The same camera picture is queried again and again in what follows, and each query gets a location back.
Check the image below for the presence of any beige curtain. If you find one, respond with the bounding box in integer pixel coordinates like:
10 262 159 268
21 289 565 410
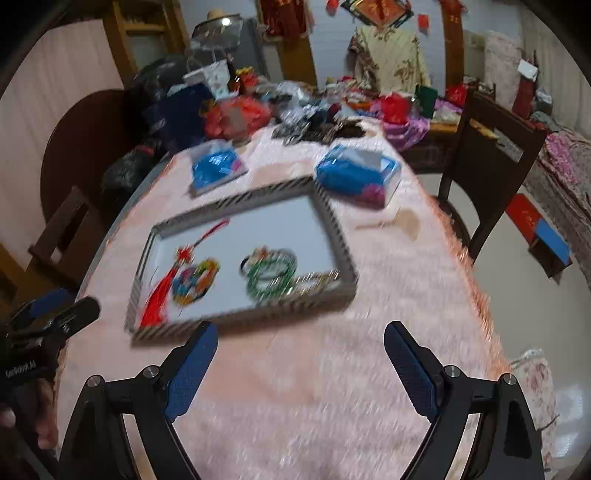
522 0 591 130

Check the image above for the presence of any dark blue bag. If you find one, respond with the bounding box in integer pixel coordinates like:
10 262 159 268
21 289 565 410
143 85 218 153

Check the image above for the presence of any floral sofa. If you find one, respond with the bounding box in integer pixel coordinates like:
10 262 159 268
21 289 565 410
522 111 591 278

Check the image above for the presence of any round wooden table top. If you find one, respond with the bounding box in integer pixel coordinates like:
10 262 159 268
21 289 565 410
39 90 144 232

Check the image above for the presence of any dark wooden chair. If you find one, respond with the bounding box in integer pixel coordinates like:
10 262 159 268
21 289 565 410
438 88 548 265

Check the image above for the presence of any floral shirt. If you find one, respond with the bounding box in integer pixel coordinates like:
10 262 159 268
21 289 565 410
347 25 432 93

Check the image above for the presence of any red tassel knot ornament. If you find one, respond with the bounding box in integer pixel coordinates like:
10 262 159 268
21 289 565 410
139 218 232 328

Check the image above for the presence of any red wall decoration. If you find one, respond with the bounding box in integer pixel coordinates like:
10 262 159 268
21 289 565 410
339 0 414 28

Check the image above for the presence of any green bead bracelet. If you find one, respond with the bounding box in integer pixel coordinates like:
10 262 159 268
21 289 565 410
246 258 297 302

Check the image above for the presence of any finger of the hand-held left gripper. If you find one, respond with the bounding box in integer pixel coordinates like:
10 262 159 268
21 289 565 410
41 296 101 339
17 288 77 320

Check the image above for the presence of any blue tissue pack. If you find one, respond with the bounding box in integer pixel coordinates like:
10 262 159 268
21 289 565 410
190 141 250 197
315 144 402 209

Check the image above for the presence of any green box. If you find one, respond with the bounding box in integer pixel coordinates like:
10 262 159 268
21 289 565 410
414 85 438 118

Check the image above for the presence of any flat red box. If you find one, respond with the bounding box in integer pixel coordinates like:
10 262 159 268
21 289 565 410
505 194 548 243

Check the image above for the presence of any red paper bag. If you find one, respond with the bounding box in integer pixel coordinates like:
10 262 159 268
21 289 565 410
510 60 540 118

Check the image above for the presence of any blue box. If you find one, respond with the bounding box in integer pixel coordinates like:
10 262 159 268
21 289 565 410
531 217 574 278

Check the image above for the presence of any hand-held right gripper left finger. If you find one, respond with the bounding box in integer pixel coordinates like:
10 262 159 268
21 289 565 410
58 320 220 480

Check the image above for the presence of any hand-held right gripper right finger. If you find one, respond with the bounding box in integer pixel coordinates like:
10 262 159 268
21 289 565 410
384 320 546 480

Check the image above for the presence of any multicolour spiral bracelet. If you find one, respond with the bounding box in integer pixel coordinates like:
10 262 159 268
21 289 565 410
173 265 208 305

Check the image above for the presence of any brown wooden chair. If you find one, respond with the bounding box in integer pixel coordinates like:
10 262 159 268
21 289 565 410
28 185 100 296

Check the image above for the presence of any gold chain bracelet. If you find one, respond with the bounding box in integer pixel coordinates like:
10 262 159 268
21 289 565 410
291 272 342 291

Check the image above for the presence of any person's left hand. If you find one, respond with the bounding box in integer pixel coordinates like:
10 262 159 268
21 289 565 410
0 376 60 450

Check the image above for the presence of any striped rectangular tray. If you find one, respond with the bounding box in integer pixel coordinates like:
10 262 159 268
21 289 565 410
124 178 360 344

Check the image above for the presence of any pile of dark trinkets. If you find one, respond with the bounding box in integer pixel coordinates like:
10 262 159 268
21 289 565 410
272 104 368 145

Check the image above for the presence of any floral cushion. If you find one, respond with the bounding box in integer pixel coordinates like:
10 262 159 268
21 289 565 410
508 348 561 462

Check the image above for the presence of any red hanging garment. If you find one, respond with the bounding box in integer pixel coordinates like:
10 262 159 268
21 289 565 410
259 0 315 44

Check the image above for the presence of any red plastic bag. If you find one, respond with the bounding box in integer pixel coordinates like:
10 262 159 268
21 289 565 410
203 95 273 139
379 92 414 125

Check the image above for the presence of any black plastic bag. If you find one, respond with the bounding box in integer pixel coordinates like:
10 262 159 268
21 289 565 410
129 55 195 107
100 143 174 208

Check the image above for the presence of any straw hat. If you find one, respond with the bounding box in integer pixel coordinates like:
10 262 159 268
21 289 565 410
191 10 243 42

